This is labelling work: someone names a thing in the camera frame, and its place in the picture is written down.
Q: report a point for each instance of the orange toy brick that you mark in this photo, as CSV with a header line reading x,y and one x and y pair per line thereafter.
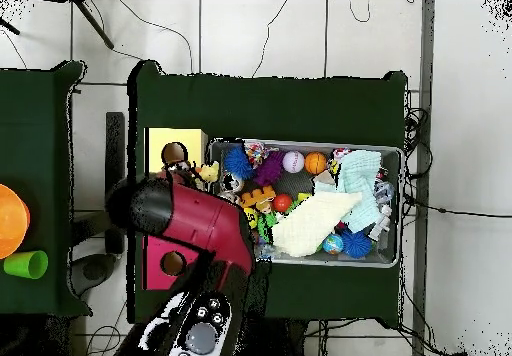
x,y
258,196

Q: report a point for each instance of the yellow plush duck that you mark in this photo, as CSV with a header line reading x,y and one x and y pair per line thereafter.
x,y
210,171

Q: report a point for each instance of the wooden three-hole box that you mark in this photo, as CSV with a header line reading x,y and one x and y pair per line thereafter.
x,y
188,144

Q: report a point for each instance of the red ball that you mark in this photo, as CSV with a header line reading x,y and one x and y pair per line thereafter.
x,y
282,202

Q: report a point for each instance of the green plastic cup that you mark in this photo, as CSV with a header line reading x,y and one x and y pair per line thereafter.
x,y
24,265

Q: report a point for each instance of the dark green tablecloth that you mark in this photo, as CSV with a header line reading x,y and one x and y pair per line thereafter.
x,y
260,108
32,132

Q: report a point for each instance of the orange toy basketball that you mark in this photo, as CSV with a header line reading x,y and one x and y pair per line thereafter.
x,y
316,163

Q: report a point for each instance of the grey floor base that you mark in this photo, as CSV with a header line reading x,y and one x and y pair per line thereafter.
x,y
94,272

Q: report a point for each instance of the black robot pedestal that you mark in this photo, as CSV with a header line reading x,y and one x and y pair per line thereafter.
x,y
288,340

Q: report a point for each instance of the mint green waffle cloth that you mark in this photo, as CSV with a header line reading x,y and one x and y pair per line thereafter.
x,y
360,184

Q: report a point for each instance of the orange bowl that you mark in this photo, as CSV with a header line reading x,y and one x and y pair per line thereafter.
x,y
12,220

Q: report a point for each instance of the globe print ball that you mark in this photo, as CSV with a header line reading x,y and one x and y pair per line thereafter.
x,y
332,244

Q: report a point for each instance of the purple spiky ball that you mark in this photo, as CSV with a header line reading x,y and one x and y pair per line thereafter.
x,y
270,168

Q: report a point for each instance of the silver mesh bin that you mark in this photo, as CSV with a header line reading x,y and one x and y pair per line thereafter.
x,y
390,248

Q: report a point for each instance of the black tripod leg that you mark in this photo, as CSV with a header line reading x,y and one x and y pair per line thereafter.
x,y
94,24
10,28

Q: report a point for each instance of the cream waffle cloth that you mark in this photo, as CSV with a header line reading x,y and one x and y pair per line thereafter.
x,y
312,224

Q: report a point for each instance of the white toy baseball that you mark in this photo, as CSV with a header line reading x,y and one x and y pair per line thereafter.
x,y
293,161

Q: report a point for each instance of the blue fuzzy ball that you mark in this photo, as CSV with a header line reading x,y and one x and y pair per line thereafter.
x,y
238,163

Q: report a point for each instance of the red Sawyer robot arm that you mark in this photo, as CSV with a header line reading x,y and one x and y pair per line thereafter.
x,y
208,220

